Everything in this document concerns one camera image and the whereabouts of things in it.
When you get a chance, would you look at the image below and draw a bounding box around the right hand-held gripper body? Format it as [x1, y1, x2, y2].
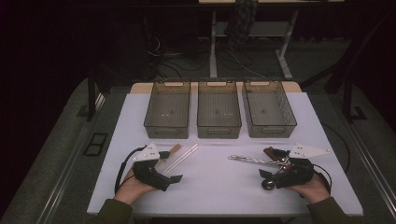
[272, 143, 331, 189]

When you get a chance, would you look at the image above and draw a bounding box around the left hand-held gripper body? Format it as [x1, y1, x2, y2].
[132, 143, 172, 191]

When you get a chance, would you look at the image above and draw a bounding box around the dark transparent plastic bin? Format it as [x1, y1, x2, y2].
[143, 78, 191, 140]
[242, 77, 298, 139]
[196, 77, 243, 140]

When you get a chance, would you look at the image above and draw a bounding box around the person's left hand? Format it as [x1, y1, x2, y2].
[114, 169, 158, 205]

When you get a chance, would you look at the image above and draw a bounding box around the person's right hand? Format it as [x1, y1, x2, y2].
[288, 174, 331, 204]

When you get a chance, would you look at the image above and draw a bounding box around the white table cover board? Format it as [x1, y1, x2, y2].
[87, 91, 364, 217]

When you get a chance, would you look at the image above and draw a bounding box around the wooden table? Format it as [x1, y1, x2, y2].
[130, 81, 303, 94]

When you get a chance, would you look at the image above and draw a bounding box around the black metal stand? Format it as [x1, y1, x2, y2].
[342, 74, 368, 123]
[86, 66, 113, 122]

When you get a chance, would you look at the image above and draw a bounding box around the white-legged background desk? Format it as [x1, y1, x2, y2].
[198, 0, 346, 79]

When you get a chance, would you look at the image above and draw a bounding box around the black slanted stand bar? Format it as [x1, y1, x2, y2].
[300, 8, 396, 94]

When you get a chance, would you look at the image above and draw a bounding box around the dark patterned hanging cloth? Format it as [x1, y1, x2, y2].
[223, 0, 259, 49]

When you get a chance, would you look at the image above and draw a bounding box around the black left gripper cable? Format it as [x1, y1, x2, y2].
[114, 145, 148, 194]

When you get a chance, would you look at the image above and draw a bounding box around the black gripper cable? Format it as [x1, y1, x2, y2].
[114, 145, 148, 194]
[312, 162, 332, 199]

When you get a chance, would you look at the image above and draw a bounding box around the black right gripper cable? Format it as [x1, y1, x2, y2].
[312, 162, 332, 199]

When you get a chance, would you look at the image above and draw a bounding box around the thin black floor cable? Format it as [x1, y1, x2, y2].
[320, 121, 352, 174]

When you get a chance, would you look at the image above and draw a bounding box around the metal floor rail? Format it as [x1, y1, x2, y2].
[344, 118, 396, 216]
[35, 91, 106, 224]

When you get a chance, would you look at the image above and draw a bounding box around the black floor cable bundle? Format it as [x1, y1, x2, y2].
[146, 32, 213, 78]

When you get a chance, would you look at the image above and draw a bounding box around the white floor cable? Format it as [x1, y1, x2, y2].
[218, 46, 266, 78]

